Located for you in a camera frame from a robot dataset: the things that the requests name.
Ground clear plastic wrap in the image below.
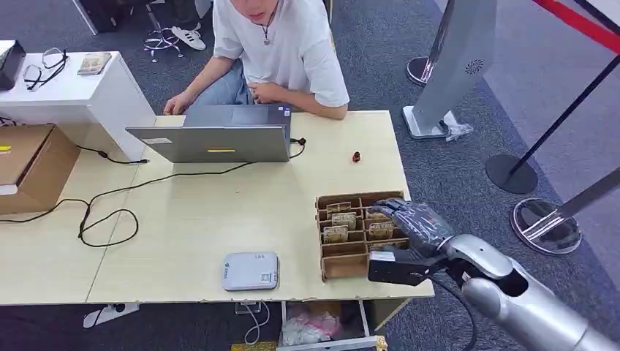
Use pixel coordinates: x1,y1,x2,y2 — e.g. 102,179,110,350
442,112,475,143

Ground grey laptop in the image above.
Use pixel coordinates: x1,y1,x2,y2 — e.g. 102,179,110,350
124,104,292,165

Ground white shoe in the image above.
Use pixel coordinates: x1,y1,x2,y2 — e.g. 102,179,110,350
170,24,208,52

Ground red barrier belt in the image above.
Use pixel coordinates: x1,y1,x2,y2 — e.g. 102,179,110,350
531,0,620,55

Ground white power strip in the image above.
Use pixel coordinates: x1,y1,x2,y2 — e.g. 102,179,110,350
82,303,141,331

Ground chrome chair base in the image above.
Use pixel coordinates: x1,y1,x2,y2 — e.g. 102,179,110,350
143,28,185,64

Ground pink plastic bag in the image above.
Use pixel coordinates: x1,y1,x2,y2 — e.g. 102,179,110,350
281,309,342,347

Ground chrome stanchion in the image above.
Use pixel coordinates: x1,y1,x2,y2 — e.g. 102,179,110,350
509,167,620,256

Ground small grey card reader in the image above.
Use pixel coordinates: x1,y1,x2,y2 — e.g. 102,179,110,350
222,252,281,292

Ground white cabinet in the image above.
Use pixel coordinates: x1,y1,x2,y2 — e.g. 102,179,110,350
0,50,157,163

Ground chrome stanchion base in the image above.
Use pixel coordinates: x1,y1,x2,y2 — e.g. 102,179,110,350
406,57,436,88

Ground black laptop power cable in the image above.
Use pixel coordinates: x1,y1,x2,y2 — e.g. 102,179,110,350
0,137,307,249

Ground person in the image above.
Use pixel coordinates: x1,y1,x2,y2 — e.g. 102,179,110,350
163,0,351,121

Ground stack of cards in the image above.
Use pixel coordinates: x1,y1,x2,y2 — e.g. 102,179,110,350
77,51,113,77

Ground black-rimmed glasses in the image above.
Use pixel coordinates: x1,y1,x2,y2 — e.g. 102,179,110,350
23,47,70,92

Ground open white drawer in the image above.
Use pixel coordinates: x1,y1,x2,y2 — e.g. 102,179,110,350
276,300,388,351

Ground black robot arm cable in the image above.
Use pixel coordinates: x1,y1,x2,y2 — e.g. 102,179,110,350
426,275,479,351

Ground wooden card box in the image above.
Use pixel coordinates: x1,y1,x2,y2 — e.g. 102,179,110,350
315,190,412,282

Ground grey kiosk stand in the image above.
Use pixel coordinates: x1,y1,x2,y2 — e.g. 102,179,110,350
401,0,499,141

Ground white cable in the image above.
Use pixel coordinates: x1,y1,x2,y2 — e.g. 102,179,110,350
241,301,271,347

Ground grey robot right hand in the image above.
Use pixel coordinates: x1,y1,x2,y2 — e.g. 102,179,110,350
370,197,456,265

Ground brown cardboard box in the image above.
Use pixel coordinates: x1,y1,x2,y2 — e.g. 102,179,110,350
0,123,82,216

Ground black device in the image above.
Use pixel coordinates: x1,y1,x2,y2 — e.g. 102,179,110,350
0,39,28,92

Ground person's right hand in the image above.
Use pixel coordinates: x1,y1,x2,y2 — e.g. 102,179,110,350
163,91,194,116

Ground black cable with plug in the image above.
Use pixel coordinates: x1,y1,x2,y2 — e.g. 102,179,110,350
75,145,150,167

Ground black stanchion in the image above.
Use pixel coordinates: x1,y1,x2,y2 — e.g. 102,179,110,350
485,56,620,196

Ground person's left hand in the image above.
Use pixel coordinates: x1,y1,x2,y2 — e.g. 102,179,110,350
248,82,289,105

